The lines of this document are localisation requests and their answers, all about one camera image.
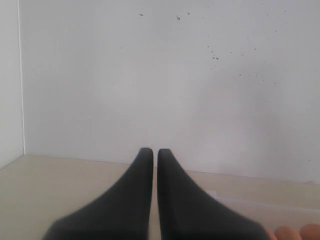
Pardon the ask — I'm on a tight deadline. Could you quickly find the brown egg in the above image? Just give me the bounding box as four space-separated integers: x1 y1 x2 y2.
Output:
274 225 302 240
299 223 320 240

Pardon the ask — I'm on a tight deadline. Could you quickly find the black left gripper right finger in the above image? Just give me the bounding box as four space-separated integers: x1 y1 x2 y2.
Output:
157 148 270 240

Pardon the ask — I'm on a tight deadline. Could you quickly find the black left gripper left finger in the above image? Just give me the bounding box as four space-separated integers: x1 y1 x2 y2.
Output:
43 147 153 240

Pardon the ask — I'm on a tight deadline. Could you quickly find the clear plastic container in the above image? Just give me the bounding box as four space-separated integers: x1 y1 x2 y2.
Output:
206 181 320 226

